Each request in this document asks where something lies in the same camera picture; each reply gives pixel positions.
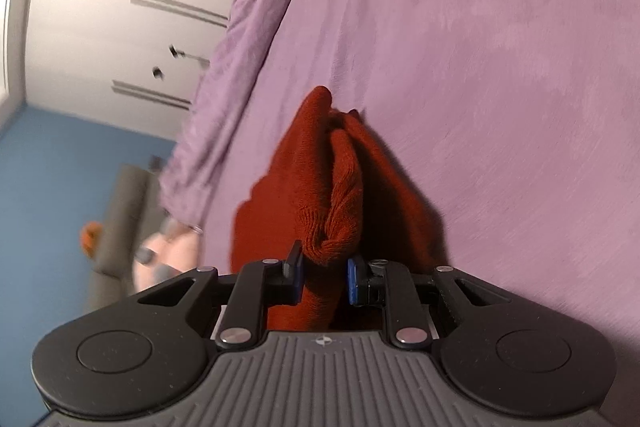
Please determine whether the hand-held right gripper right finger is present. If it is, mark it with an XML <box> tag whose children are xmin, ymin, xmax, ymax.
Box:
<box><xmin>346</xmin><ymin>256</ymin><xmax>498</xmax><ymax>351</ymax></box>

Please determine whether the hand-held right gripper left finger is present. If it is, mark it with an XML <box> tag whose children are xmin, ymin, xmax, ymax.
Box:
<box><xmin>136</xmin><ymin>239</ymin><xmax>305</xmax><ymax>351</ymax></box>

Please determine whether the rust red knit garment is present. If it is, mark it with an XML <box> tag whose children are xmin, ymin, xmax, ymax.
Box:
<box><xmin>231</xmin><ymin>86</ymin><xmax>451</xmax><ymax>333</ymax></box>

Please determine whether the person's left hand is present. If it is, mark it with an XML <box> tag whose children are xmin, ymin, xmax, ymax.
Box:
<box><xmin>132</xmin><ymin>224</ymin><xmax>203</xmax><ymax>294</ymax></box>

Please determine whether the grey bench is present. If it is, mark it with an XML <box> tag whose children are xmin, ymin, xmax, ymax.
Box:
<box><xmin>82</xmin><ymin>163</ymin><xmax>167</xmax><ymax>308</ymax></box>

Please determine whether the orange thing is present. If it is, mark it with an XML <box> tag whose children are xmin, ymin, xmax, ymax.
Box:
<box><xmin>80</xmin><ymin>221</ymin><xmax>104</xmax><ymax>261</ymax></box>

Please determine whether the purple blanket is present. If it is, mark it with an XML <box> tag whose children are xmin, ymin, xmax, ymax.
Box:
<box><xmin>159</xmin><ymin>0</ymin><xmax>640</xmax><ymax>343</ymax></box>

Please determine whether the white wardrobe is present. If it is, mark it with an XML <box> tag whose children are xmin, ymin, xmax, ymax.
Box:
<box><xmin>0</xmin><ymin>0</ymin><xmax>261</xmax><ymax>142</ymax></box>

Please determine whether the long silver wardrobe handle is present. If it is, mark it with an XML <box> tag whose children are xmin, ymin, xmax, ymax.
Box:
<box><xmin>130</xmin><ymin>0</ymin><xmax>230</xmax><ymax>28</ymax></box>
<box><xmin>112</xmin><ymin>79</ymin><xmax>193</xmax><ymax>110</ymax></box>

